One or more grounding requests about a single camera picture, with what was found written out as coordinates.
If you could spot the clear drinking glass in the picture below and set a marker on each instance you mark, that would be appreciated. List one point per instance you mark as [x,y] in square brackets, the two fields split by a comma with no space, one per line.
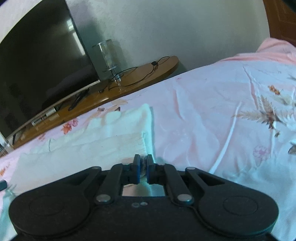
[5,146]

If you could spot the large black flat television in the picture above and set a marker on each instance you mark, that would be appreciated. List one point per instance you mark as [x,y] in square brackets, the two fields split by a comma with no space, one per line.
[43,60]

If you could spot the brown wooden headboard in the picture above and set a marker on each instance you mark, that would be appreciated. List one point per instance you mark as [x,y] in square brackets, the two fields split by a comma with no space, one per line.
[281,19]

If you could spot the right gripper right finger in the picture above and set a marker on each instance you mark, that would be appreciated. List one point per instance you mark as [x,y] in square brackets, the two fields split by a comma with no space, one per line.
[171,181]

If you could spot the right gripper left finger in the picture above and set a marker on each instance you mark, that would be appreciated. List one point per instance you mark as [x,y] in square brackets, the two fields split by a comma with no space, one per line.
[114,180]

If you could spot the silver set-top box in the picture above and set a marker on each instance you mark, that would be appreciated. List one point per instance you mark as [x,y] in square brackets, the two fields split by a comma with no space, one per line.
[43,116]

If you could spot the clear glass table lamp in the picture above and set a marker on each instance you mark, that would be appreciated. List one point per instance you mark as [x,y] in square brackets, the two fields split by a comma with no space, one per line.
[108,53]

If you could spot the black remote control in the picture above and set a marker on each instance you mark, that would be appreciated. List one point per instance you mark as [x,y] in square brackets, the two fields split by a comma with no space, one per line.
[78,99]

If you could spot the pink floral bed sheet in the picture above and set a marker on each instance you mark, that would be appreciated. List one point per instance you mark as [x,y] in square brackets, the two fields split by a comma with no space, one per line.
[234,119]

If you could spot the brown wooden tv cabinet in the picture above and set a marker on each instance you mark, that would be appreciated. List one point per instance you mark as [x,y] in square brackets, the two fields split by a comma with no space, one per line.
[132,81]

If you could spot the white knitted small garment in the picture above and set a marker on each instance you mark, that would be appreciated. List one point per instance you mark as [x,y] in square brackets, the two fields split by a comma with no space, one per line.
[113,139]

